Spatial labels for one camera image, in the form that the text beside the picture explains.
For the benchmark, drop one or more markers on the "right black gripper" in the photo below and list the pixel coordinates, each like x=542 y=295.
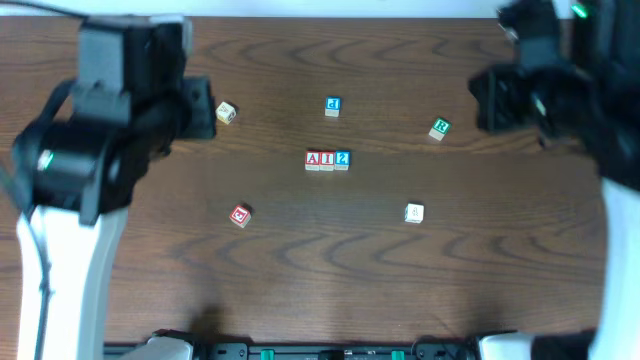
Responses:
x=493 y=100

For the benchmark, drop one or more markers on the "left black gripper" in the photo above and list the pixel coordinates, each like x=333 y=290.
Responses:
x=198 y=107

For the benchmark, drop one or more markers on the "red A letter block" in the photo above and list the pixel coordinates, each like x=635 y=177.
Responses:
x=312 y=161

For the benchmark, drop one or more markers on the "blue 2 number block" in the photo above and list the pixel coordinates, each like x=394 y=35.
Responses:
x=342 y=160

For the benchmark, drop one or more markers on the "red I letter block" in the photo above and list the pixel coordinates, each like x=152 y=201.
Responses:
x=327 y=161

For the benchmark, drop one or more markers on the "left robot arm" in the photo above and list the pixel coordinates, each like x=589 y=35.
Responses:
x=76 y=166

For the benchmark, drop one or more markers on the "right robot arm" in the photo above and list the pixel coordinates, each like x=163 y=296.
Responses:
x=608 y=32

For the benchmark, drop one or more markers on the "yellow white letter block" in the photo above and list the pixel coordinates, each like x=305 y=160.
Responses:
x=226 y=112

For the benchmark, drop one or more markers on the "green R letter block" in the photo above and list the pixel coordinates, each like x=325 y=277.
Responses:
x=439 y=129

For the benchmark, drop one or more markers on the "white plain wooden block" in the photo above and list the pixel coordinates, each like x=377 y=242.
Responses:
x=414 y=213

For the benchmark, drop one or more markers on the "red E letter block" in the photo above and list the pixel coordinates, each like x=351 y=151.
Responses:
x=240 y=215

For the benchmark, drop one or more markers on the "blue P letter block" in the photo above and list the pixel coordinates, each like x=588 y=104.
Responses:
x=332 y=106

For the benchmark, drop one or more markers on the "black mounting rail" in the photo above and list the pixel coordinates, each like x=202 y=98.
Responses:
x=418 y=351

